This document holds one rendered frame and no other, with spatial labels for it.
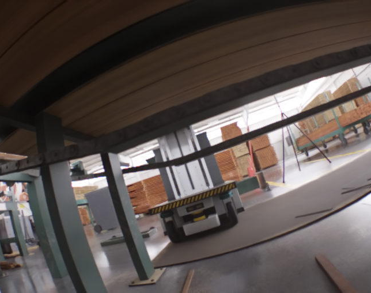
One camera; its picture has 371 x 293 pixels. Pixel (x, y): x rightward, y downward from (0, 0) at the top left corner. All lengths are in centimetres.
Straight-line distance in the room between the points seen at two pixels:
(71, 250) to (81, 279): 10
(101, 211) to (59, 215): 417
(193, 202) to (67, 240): 100
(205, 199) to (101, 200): 355
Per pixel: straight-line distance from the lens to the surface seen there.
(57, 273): 170
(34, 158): 65
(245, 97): 42
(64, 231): 69
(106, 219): 483
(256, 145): 1163
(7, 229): 496
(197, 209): 149
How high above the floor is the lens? 38
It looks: 12 degrees up
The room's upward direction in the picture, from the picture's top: 19 degrees counter-clockwise
